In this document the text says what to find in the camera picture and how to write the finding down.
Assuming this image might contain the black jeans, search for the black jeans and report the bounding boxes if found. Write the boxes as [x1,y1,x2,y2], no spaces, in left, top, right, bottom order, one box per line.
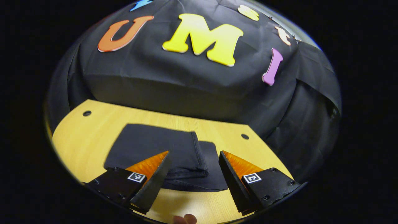
[104,124,229,192]

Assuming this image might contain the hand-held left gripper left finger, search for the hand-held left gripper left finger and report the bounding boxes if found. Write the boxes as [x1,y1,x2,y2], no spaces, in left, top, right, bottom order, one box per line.
[82,151,172,215]

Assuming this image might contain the black backdrop cloth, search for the black backdrop cloth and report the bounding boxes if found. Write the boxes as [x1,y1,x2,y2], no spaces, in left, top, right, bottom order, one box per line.
[47,0,342,184]

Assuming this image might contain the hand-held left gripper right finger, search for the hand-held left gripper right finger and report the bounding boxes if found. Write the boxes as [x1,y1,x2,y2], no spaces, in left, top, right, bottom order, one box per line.
[218,150,302,216]

